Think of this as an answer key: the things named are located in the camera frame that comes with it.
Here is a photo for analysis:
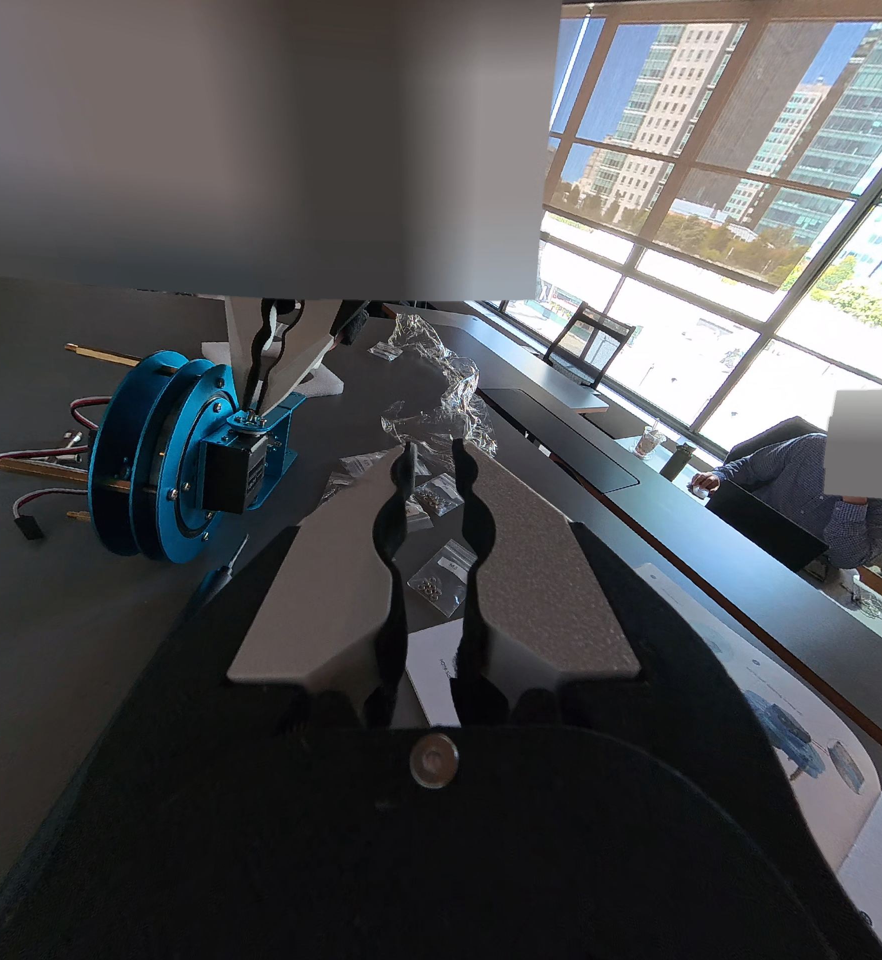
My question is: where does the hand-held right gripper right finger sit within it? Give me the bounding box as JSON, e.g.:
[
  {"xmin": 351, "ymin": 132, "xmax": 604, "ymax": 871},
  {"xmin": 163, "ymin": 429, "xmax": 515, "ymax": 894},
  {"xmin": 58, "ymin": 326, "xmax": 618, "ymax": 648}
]
[{"xmin": 452, "ymin": 437, "xmax": 643, "ymax": 706}]

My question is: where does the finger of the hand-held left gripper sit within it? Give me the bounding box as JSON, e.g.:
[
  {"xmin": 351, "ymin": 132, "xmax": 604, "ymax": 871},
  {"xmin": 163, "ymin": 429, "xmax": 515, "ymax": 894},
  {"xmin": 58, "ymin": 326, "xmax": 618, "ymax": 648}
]
[
  {"xmin": 255, "ymin": 298, "xmax": 345, "ymax": 412},
  {"xmin": 223, "ymin": 297, "xmax": 294, "ymax": 412}
]

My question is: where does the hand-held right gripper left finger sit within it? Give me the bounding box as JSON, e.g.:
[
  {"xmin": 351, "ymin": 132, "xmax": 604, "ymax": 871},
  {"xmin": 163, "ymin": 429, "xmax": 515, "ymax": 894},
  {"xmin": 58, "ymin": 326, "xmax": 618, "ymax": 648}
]
[{"xmin": 227, "ymin": 441, "xmax": 418, "ymax": 691}]

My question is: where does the blue toy robot arm base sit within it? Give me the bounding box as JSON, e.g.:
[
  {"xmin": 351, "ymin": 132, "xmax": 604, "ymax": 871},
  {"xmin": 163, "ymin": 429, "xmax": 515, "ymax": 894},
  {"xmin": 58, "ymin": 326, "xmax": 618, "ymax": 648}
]
[{"xmin": 0, "ymin": 341, "xmax": 309, "ymax": 566}]

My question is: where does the blue screwdriver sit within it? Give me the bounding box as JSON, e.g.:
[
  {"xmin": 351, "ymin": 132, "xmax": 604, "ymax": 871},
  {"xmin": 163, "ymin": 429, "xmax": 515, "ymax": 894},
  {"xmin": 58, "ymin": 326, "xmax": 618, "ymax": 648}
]
[{"xmin": 186, "ymin": 534, "xmax": 252, "ymax": 613}]

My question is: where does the small bag of tiny nuts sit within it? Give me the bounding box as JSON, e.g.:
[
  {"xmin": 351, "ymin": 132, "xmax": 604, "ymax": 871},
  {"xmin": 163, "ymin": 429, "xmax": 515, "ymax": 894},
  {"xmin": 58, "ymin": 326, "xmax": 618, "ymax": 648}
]
[{"xmin": 406, "ymin": 538, "xmax": 481, "ymax": 619}]

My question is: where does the crumpled clear plastic wrap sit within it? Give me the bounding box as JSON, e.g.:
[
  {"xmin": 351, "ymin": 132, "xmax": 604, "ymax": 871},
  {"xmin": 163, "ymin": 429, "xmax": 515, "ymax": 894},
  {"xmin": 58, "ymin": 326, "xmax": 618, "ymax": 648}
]
[{"xmin": 379, "ymin": 312, "xmax": 500, "ymax": 460}]

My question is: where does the clear bag of large nuts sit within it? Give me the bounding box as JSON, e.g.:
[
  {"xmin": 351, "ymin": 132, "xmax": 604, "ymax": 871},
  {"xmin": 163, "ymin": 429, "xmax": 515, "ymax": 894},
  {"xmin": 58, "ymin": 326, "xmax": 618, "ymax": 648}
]
[{"xmin": 409, "ymin": 471, "xmax": 466, "ymax": 520}]

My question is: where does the black laptop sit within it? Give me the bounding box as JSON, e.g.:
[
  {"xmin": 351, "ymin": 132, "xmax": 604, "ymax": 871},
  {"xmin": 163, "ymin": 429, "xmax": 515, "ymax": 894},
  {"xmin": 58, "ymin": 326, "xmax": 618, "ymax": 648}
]
[{"xmin": 705, "ymin": 478, "xmax": 831, "ymax": 573}]

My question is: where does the black mesh chair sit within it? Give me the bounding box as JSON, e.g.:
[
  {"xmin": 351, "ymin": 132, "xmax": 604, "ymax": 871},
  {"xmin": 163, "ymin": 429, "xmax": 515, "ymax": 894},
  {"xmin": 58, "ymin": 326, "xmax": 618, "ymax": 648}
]
[{"xmin": 543, "ymin": 301, "xmax": 635, "ymax": 393}]

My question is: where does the dark office chair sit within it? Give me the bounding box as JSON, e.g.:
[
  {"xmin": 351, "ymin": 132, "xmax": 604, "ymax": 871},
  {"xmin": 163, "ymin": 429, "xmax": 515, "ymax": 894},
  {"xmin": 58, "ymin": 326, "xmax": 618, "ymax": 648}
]
[{"xmin": 724, "ymin": 414, "xmax": 826, "ymax": 468}]

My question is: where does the large grid window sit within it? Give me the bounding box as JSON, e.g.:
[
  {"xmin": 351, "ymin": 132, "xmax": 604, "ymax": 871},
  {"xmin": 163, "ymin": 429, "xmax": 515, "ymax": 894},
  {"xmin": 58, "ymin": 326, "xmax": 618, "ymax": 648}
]
[{"xmin": 538, "ymin": 0, "xmax": 882, "ymax": 470}]

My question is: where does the red white servo cable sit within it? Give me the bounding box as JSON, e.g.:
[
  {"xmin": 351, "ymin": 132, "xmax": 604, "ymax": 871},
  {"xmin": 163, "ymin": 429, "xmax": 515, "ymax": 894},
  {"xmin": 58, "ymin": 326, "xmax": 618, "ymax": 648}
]
[
  {"xmin": 68, "ymin": 393, "xmax": 117, "ymax": 453},
  {"xmin": 0, "ymin": 447, "xmax": 91, "ymax": 475}
]

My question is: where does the servo cable with black plug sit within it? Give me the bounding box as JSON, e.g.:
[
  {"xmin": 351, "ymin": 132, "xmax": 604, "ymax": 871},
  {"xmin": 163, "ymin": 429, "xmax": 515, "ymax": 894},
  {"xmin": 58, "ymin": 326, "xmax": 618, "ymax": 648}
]
[{"xmin": 11, "ymin": 486, "xmax": 99, "ymax": 544}]

